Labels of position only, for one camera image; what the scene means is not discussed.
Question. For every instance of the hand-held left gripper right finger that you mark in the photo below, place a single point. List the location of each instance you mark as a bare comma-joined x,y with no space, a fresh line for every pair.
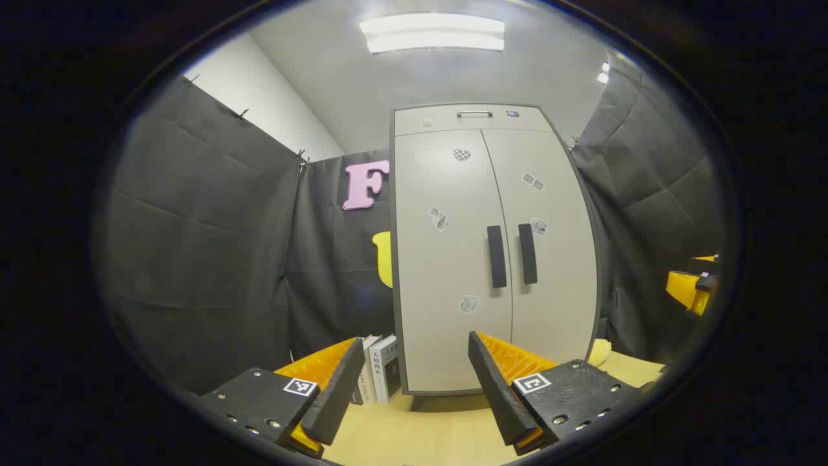
498,395

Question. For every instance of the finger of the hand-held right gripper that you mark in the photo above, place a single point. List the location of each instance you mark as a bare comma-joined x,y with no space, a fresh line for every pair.
682,288
704,265

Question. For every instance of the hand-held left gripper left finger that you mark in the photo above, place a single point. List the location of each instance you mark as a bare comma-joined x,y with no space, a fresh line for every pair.
336,395

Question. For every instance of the grey cabinet door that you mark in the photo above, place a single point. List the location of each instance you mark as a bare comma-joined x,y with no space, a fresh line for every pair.
440,272
556,278

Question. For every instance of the grey double-door shoe cabinet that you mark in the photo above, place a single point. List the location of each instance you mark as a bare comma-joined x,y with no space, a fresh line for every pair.
392,259

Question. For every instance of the grey cabinet drawer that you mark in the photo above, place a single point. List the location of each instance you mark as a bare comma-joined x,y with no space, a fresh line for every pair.
446,126

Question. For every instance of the white book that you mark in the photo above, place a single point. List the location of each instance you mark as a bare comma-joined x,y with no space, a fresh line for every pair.
387,369

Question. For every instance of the black backdrop cloth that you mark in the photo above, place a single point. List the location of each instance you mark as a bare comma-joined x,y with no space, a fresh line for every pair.
207,246

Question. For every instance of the ceiling light panel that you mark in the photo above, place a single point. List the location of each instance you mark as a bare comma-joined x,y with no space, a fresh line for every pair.
432,32

